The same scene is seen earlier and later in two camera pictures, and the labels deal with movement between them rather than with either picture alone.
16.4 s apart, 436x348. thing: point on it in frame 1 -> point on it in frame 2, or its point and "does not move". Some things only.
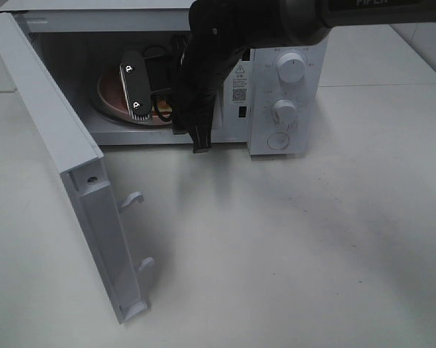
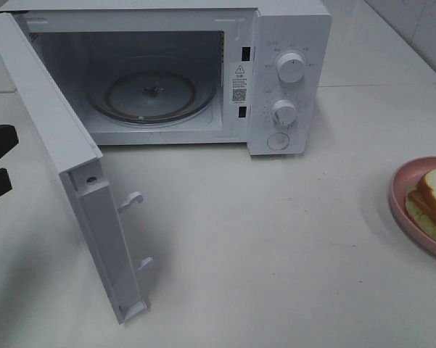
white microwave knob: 291,67 does not move
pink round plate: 111,93 -> 406,177
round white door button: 278,141 does not move
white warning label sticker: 239,84 does not move
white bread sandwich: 163,107 -> 428,204
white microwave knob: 285,112 does not move
